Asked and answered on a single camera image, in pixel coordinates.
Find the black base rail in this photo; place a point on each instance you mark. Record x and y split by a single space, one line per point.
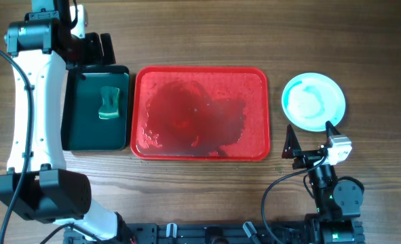
296 232

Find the black water basin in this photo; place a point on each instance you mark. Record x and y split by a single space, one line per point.
82 128

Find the red plastic tray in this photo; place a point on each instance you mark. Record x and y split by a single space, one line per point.
189 113

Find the white plate stained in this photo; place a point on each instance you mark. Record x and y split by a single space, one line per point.
309 100

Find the green yellow sponge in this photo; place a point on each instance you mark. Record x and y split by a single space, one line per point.
110 103

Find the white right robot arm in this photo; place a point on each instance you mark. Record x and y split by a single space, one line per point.
338 199

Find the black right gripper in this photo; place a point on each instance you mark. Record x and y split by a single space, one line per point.
305 158

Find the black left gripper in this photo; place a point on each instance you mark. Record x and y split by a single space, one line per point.
95 57

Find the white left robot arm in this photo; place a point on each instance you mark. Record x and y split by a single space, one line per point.
36 185

